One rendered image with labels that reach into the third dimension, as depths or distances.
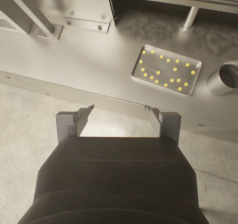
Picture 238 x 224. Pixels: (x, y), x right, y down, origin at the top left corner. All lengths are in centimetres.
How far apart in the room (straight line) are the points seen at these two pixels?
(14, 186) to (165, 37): 160
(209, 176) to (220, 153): 19
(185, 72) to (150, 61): 12
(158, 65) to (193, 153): 95
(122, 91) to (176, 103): 18
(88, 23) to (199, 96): 47
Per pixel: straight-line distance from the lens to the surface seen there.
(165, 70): 58
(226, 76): 63
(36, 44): 74
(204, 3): 54
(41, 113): 160
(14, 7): 74
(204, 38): 66
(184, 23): 65
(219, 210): 155
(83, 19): 70
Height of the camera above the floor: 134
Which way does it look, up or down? 78 degrees down
